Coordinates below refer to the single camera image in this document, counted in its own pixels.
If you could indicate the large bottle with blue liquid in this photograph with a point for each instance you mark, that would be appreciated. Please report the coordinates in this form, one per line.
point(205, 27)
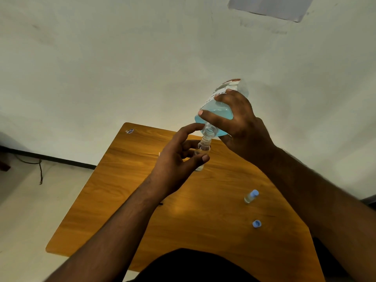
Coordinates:
point(216, 110)

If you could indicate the small vial with blue cap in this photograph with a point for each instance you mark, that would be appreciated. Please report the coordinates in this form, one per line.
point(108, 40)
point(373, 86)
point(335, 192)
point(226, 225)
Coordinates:
point(250, 197)

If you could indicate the person's left thumb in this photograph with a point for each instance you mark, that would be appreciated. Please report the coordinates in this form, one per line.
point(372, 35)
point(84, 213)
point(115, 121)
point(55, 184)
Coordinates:
point(197, 162)

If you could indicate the person's right middle finger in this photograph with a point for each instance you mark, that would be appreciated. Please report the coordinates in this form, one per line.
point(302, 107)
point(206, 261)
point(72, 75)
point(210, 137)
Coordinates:
point(235, 93)

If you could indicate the person's right hand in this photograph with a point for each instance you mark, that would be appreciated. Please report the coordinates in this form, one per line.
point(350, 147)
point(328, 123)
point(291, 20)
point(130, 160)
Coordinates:
point(245, 130)

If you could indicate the person's left forearm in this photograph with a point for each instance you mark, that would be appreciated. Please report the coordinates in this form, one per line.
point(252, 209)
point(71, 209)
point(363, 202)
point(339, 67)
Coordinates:
point(114, 232)

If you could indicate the blue bottle cap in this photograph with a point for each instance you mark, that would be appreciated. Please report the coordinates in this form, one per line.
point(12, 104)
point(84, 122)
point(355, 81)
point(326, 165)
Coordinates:
point(256, 224)

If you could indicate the person's black clothing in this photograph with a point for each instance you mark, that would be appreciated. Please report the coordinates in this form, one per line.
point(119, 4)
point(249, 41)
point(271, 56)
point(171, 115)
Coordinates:
point(191, 267)

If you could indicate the small clear plastic bottle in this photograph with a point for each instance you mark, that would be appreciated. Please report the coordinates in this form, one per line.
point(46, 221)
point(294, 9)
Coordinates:
point(202, 148)

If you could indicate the person's left hand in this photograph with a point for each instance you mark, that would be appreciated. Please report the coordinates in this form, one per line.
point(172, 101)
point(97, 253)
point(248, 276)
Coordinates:
point(169, 170)

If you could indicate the person's left middle finger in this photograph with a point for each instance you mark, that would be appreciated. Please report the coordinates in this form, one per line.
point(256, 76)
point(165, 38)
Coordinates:
point(191, 143)

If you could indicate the grey sheet on wall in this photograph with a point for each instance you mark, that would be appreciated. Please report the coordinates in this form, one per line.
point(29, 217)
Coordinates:
point(270, 7)

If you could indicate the person's right thumb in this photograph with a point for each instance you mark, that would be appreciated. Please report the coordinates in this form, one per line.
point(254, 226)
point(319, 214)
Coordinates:
point(214, 118)

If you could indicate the person's right forearm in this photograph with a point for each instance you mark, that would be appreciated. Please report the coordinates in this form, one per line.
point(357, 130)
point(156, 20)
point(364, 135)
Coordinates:
point(320, 202)

